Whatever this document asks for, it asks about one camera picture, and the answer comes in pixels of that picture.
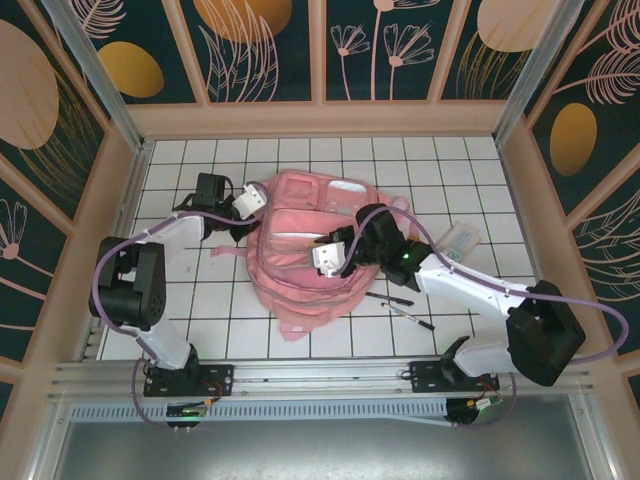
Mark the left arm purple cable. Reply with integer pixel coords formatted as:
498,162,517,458
92,197,271,431

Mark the aluminium frame post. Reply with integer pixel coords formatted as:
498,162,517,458
42,0,151,151
492,0,584,144

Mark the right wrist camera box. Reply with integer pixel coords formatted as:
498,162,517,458
309,239,347,279

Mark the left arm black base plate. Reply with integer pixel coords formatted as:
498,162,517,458
143,363,235,398

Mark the clear plastic pencil case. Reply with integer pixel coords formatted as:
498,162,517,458
439,222,484,262

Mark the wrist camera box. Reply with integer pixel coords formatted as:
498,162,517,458
233,182,268,221
309,239,347,279

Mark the aluminium mounting rail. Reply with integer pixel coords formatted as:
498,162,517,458
49,353,592,401

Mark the pink school backpack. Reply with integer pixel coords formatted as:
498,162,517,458
208,169,416,345

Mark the grey metal panel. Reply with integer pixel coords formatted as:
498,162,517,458
49,419,596,480

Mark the slotted grey cable duct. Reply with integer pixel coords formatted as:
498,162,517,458
69,399,454,427

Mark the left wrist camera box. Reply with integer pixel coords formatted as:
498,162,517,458
233,182,268,221

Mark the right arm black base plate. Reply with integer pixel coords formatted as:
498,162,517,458
409,359,500,395

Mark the black pen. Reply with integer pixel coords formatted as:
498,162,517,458
364,291,415,307

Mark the pen with clear barrel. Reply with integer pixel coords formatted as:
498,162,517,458
380,301,436,331

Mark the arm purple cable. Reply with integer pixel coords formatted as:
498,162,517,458
339,207,630,430
92,197,271,431

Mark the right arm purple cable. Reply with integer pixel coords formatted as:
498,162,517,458
339,207,630,430

